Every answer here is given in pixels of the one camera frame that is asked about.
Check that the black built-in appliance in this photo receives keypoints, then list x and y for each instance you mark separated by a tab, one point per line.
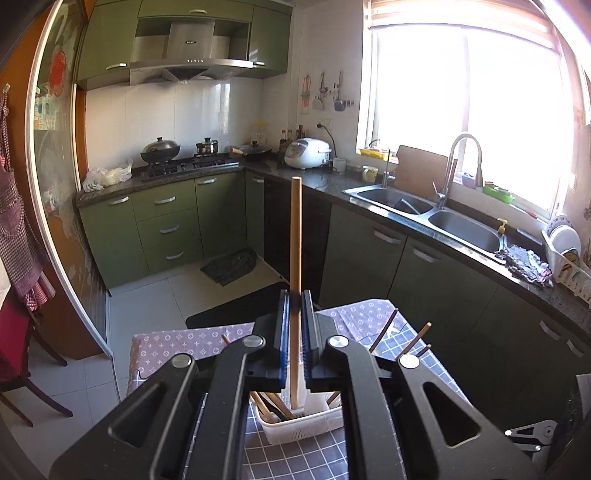
277	230

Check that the green upper cabinets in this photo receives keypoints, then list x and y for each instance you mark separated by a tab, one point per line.
106	41

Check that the condiment bottles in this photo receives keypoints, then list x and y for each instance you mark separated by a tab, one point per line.
291	138

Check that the yellow tray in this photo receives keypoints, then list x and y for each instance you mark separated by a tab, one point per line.
376	153

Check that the small steel tap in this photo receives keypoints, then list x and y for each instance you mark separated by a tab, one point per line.
387	170

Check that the glass sliding door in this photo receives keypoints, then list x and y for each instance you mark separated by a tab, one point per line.
60	184

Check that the hanging steel ladle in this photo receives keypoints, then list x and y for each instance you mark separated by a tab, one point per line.
323	83

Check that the tall steel kitchen faucet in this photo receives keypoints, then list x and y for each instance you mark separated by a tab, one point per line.
461	157

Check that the red checked apron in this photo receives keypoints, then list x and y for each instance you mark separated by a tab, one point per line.
18	207

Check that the hanging white scoop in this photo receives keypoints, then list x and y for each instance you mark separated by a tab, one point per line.
318	102

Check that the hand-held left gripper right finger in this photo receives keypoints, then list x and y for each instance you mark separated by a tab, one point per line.
306	364

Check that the white plastic bag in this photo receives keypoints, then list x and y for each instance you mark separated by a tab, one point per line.
106	177

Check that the black wok with lid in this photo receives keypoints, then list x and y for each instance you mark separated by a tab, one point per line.
159	150

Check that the steel double sink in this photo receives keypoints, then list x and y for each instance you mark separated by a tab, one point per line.
466	226

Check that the steel range hood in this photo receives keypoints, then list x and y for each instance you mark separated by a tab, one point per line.
194	50

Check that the white plates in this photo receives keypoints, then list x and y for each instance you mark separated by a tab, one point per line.
565	242

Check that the white plastic utensil holder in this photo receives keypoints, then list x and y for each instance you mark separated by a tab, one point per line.
300	431

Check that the dark floor cloth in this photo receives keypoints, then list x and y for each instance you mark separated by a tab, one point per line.
231	266

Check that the red cushioned wooden chair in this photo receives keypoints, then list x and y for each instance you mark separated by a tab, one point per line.
18	350

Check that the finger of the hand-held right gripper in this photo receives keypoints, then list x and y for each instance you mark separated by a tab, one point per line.
531	433

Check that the black gas stove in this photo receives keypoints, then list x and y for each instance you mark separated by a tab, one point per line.
189	166

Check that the wooden cutting board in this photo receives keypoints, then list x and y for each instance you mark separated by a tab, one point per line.
420	168

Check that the black stone countertop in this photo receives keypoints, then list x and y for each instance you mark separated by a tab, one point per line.
323	181

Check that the hanging red white utensil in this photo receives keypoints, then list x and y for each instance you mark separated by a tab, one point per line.
305	97

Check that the white rice cooker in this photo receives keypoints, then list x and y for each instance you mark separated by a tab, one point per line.
307	152

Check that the hanging steel spatula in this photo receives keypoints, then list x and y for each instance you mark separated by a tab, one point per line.
339	104

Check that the cream mug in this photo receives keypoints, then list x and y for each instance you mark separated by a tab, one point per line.
369	174

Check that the kitchen window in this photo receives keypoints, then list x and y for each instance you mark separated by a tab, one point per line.
461	83

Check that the crumpled dishcloth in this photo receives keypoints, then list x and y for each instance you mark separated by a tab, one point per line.
524	265

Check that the wall power outlet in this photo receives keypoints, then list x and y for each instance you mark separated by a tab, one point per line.
324	124

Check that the green container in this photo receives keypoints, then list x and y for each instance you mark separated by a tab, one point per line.
498	194

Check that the pink patterned cloth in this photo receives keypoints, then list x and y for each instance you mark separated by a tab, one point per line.
184	339

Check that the small yellow fitting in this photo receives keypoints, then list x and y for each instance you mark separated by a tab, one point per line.
502	225

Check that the small bowl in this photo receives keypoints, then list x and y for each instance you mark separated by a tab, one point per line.
469	180

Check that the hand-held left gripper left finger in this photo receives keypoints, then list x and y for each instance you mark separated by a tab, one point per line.
285	360

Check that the white dish rack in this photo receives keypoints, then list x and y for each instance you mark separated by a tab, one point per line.
572	281

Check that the frying pan with lid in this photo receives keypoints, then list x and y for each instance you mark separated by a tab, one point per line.
251	148

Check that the green drawer cabinets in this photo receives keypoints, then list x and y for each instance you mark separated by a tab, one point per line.
166	230

